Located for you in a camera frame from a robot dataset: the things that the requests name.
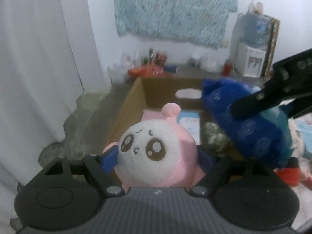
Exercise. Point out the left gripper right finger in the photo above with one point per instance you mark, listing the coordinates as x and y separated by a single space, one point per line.
216 173

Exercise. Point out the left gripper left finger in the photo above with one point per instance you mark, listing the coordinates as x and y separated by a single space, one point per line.
99 168

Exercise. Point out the green floral scrunchie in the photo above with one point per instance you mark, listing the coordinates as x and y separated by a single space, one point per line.
216 139

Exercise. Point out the pink round plush toy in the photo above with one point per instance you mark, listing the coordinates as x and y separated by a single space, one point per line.
158 153

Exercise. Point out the blue white tissue pack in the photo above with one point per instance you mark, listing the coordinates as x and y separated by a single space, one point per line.
264 136

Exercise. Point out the pink sponge cloth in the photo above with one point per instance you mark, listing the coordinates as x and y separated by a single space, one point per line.
152 116

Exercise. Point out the white water dispenser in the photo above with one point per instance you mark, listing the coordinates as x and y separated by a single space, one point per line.
249 61

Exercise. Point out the red thermos bottle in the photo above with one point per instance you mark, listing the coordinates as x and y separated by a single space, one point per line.
227 68

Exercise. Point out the blue water bottle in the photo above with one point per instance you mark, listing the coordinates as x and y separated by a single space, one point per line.
256 30

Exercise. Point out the big-head doll red dress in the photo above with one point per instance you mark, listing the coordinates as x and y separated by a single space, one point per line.
293 174

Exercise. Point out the white plastic bag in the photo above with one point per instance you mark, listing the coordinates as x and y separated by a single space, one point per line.
208 65

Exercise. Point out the brown cardboard box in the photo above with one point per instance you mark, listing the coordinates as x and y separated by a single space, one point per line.
153 94

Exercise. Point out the red snack bag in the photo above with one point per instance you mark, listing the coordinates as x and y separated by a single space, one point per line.
146 71

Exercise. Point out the framed board against wall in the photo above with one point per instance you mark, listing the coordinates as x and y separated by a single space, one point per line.
271 46

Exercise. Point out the floral blue wall cloth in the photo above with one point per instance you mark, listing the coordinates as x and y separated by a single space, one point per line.
196 21

